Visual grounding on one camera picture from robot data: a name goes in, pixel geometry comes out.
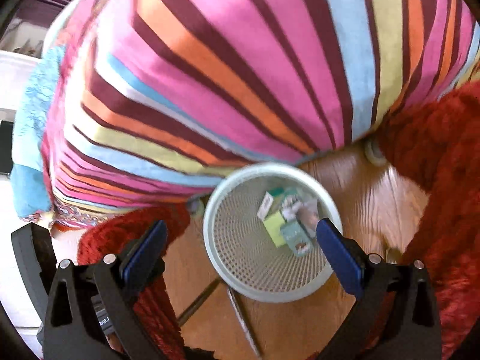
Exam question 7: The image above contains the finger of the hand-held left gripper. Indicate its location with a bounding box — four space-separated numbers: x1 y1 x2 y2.
10 223 59 301

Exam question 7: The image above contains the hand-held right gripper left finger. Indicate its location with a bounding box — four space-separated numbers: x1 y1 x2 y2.
43 219 167 360

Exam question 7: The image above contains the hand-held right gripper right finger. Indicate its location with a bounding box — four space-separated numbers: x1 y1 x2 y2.
316 217 443 360

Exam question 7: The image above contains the large green box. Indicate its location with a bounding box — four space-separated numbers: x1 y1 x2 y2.
262 210 291 248

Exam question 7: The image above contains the white teal box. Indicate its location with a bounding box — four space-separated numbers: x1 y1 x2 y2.
280 190 304 220

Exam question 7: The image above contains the long green white box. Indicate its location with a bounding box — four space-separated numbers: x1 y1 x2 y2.
257 189 280 219

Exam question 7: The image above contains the white mesh wastebasket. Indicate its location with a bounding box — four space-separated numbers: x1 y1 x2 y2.
202 162 344 304

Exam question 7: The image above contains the paisley patterned bed sheet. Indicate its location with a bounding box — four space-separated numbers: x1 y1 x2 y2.
22 195 124 234

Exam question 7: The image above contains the blue patterned quilt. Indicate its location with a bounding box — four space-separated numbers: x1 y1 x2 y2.
11 45 72 218

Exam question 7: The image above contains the white bed caster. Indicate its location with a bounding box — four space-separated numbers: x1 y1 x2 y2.
364 137 389 167

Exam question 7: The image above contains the black television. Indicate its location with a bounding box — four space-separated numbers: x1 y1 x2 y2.
0 120 16 176

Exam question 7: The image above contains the striped bed sheet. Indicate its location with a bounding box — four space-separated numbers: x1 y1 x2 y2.
41 0 480 211

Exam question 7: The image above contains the white wall cabinet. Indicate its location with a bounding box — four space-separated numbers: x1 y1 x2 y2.
0 49 44 121

